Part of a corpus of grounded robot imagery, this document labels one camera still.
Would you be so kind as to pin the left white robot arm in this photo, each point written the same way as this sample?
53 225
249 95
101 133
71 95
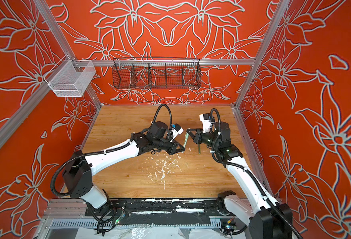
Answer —
74 177

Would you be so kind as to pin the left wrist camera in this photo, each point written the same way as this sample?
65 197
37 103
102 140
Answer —
176 129

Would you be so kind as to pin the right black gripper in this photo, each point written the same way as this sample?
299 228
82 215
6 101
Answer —
197 138

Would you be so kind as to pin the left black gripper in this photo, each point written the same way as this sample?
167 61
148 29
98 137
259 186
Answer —
173 147

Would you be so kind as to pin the black wire mesh basket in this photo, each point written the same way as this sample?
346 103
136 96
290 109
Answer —
156 73

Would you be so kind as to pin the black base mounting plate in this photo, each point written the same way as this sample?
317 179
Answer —
204 206

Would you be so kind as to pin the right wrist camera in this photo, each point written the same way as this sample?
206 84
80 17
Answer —
207 122

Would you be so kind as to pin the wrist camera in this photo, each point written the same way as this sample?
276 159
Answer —
207 122
176 129

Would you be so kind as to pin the clear plastic bin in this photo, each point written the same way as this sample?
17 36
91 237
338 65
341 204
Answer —
71 78

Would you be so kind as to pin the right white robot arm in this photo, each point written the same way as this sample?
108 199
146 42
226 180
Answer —
263 216

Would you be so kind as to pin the white slotted cable duct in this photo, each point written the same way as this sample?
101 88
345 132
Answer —
92 224

